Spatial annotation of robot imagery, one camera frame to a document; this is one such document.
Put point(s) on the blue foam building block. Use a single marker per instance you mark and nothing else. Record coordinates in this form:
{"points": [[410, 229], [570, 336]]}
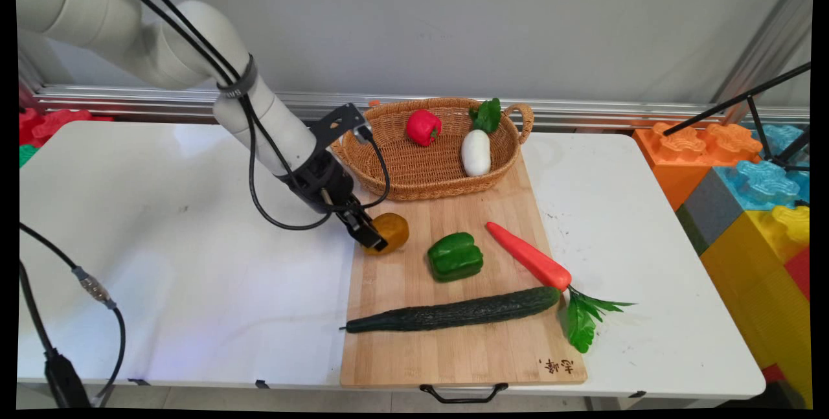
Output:
{"points": [[764, 182]]}

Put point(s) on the grey foam building block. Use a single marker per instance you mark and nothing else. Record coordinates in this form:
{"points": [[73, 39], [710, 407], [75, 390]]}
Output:
{"points": [[709, 212]]}

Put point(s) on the red foam building block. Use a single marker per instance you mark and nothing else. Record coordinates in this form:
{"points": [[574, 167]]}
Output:
{"points": [[800, 270]]}

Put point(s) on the green foam piece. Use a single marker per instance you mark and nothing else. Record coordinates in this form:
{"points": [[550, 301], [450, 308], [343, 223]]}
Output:
{"points": [[27, 155]]}

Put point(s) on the black tripod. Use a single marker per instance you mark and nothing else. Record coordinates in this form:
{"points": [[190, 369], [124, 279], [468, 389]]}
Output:
{"points": [[754, 118]]}

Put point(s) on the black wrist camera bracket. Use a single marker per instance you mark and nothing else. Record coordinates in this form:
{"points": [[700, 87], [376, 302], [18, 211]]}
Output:
{"points": [[337, 122]]}

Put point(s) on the red toy bell pepper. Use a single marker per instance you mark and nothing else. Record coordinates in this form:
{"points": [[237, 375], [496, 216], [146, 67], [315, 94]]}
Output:
{"points": [[423, 126]]}

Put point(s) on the bamboo cutting board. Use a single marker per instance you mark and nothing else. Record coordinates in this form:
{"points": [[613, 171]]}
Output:
{"points": [[453, 348]]}

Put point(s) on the woven wicker basket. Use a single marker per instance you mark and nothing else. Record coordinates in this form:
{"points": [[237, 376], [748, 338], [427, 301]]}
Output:
{"points": [[421, 166]]}

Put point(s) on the green toy bell pepper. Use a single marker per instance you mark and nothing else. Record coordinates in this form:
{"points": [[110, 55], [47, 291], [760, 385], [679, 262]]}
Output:
{"points": [[454, 257]]}

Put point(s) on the red foam puzzle pieces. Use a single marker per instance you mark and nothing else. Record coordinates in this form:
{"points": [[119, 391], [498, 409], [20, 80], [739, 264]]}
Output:
{"points": [[52, 124]]}

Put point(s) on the yellow orange toy pepper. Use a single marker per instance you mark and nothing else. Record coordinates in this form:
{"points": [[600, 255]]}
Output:
{"points": [[394, 230]]}

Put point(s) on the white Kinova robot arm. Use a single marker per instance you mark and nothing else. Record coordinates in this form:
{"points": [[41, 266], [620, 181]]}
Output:
{"points": [[194, 56]]}

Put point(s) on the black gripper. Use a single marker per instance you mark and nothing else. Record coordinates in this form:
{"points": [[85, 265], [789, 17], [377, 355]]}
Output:
{"points": [[318, 179]]}

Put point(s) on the orange toy carrot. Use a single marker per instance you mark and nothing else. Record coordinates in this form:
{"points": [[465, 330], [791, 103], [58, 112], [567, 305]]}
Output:
{"points": [[528, 256]]}

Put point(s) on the aluminium frame rail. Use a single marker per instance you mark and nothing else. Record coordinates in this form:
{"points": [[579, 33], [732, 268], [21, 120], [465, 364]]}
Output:
{"points": [[583, 111]]}

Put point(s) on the dark green toy cucumber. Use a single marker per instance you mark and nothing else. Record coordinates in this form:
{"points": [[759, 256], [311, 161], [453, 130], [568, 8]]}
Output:
{"points": [[453, 313]]}

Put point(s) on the white toy radish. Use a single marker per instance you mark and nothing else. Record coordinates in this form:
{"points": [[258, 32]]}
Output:
{"points": [[476, 153]]}

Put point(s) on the orange foam building block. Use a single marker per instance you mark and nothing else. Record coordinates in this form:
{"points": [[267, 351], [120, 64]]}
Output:
{"points": [[680, 147]]}

